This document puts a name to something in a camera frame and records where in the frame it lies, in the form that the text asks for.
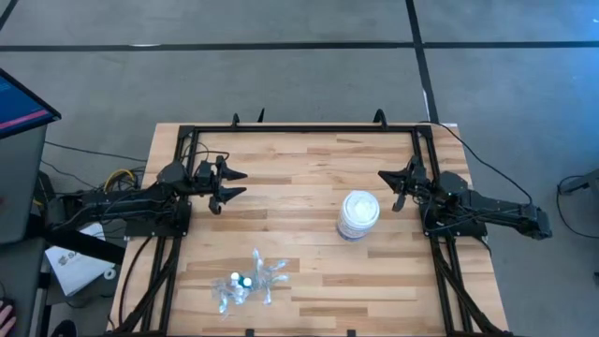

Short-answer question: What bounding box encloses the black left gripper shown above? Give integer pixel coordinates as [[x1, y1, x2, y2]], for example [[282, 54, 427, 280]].
[[194, 155, 249, 216]]

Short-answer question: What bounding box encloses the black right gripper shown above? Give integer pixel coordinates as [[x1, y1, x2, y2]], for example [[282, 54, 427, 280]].
[[377, 155, 434, 213]]

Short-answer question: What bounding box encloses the clear acrylic box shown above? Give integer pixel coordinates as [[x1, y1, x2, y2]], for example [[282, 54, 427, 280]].
[[209, 246, 292, 323]]

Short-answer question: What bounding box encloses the blue white toothbrush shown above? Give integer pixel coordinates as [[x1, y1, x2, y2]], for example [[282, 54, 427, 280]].
[[256, 273, 291, 287]]

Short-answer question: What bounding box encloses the white blue wipes canister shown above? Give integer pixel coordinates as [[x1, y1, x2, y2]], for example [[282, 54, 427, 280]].
[[335, 189, 381, 242]]

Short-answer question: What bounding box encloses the black support beam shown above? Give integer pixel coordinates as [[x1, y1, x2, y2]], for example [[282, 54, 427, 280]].
[[25, 212, 127, 265]]

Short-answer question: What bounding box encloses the white printed paper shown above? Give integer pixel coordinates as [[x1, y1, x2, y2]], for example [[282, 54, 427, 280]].
[[44, 222, 117, 298]]

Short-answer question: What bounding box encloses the grey floor stand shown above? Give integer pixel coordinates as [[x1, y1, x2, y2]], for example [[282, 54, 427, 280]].
[[559, 167, 599, 197]]

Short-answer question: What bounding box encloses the black rounded floor object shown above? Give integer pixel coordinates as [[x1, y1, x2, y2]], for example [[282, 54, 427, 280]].
[[50, 319, 79, 337]]

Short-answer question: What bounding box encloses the blue screen monitor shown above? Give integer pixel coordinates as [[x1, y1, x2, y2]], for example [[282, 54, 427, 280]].
[[0, 67, 63, 140]]

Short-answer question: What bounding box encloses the person's hand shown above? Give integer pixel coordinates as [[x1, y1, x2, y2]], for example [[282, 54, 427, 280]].
[[0, 300, 18, 337]]

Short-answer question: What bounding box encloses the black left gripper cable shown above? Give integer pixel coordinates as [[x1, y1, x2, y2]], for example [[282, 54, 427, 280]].
[[183, 141, 231, 172]]

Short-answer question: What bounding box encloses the black aluminium table frame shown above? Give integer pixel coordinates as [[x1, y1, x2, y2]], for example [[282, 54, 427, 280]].
[[110, 108, 514, 337]]

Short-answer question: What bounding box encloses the black cable along frame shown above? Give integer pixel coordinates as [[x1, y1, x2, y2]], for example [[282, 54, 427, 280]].
[[418, 120, 534, 206]]

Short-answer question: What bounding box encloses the yellow cable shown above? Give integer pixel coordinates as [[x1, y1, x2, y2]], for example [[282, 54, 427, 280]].
[[31, 168, 138, 207]]

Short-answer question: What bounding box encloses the black floor cable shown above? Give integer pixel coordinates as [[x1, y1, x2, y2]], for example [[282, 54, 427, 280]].
[[555, 174, 599, 241]]

